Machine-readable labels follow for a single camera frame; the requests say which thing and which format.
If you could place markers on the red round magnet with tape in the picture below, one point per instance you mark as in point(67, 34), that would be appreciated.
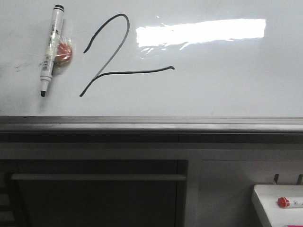
point(64, 53)

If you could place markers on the white black-tipped whiteboard marker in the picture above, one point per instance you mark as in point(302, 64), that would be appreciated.
point(51, 48)

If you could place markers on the white whiteboard surface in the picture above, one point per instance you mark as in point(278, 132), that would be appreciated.
point(180, 58)

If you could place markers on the left black tray hook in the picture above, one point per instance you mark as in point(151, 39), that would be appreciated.
point(275, 180)

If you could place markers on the black tray hook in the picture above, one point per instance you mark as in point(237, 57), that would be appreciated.
point(275, 180)
point(300, 179)

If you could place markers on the dark cabinet panel with bar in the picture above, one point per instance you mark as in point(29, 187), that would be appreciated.
point(92, 193)

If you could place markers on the red-capped white marker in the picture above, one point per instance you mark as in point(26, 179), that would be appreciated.
point(290, 202)

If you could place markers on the white marker tray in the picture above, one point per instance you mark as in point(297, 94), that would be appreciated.
point(264, 198)

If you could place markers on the right black tray hook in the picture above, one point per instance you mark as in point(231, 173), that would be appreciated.
point(300, 179)

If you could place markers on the grey aluminium whiteboard frame rail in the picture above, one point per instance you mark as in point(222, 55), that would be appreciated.
point(153, 129)

